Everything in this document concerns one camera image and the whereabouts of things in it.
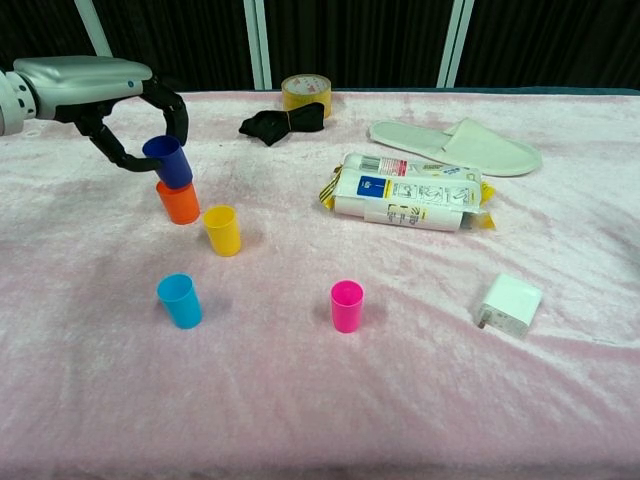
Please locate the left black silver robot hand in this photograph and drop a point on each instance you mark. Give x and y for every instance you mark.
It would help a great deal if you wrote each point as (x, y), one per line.
(80, 80)

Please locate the dark blue plastic cup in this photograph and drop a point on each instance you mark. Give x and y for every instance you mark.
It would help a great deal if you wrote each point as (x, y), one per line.
(172, 162)

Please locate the yellow plastic cup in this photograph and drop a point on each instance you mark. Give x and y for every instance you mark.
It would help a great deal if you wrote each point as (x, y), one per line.
(222, 232)

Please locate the light blue plastic cup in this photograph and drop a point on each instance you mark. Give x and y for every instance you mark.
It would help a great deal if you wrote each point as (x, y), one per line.
(180, 305)

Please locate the pink plastic cup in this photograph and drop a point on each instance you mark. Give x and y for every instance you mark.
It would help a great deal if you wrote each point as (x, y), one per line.
(346, 310)

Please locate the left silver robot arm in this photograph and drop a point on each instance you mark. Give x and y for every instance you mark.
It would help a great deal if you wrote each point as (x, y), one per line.
(12, 105)

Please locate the orange plastic cup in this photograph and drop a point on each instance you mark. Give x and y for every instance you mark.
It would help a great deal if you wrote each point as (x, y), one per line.
(180, 205)

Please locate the black sock bundle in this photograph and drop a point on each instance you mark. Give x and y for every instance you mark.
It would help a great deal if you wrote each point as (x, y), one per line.
(280, 122)

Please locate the yellow tape roll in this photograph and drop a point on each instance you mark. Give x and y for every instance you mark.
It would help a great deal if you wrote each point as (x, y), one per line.
(305, 97)

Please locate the white tissue pack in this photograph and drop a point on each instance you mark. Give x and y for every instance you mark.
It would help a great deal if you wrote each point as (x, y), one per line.
(400, 200)

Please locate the pink plush table cloth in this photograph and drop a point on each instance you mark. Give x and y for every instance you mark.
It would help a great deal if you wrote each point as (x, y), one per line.
(300, 390)

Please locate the white disposable slipper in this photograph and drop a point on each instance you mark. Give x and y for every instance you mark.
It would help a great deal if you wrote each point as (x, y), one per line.
(475, 150)

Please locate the white charger plug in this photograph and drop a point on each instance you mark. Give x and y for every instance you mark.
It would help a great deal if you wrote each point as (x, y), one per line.
(512, 305)

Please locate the white partition post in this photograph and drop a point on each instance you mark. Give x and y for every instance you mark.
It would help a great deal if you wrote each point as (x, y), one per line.
(454, 45)
(92, 25)
(258, 45)

